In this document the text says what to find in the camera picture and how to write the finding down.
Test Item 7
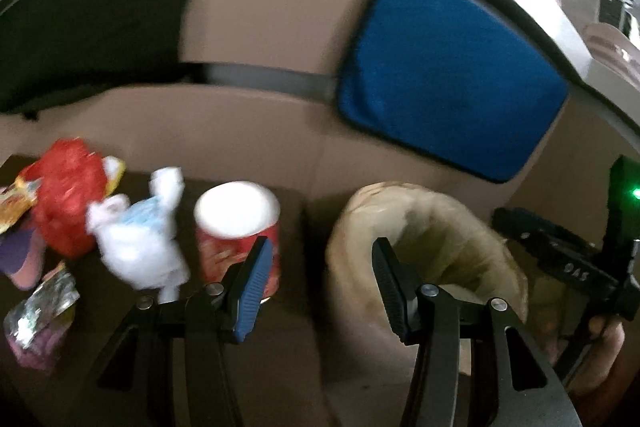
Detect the purple pink wrapper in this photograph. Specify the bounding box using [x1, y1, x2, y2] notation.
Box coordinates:
[0, 227, 46, 291]

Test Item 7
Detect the yellow instant noodle packet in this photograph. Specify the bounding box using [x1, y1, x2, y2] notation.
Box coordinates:
[0, 176, 40, 234]

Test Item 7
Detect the silver foil wrapper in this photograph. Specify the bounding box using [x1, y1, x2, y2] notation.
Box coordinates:
[3, 261, 79, 350]

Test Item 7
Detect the red plastic bag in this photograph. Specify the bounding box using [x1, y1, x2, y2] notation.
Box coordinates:
[18, 138, 107, 259]

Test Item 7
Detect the black hanging cloth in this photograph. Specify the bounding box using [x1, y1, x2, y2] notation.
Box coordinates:
[1, 0, 188, 114]

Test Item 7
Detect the white blue plastic bag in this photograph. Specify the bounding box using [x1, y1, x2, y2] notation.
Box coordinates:
[86, 167, 190, 303]

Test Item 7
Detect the blue hanging cloth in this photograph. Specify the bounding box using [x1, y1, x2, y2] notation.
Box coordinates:
[336, 0, 568, 183]

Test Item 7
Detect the yellow snack wrapper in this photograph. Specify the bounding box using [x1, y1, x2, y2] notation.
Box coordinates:
[102, 156, 126, 197]

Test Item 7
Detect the red paper cup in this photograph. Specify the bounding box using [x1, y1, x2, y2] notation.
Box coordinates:
[194, 181, 281, 299]

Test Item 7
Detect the pink candy wrapper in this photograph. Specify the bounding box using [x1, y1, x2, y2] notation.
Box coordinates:
[16, 308, 75, 373]

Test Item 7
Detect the pink plastic basket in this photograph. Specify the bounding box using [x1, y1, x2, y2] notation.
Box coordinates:
[582, 23, 640, 86]

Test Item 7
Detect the right hand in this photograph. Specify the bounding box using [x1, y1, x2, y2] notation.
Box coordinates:
[565, 317, 625, 397]

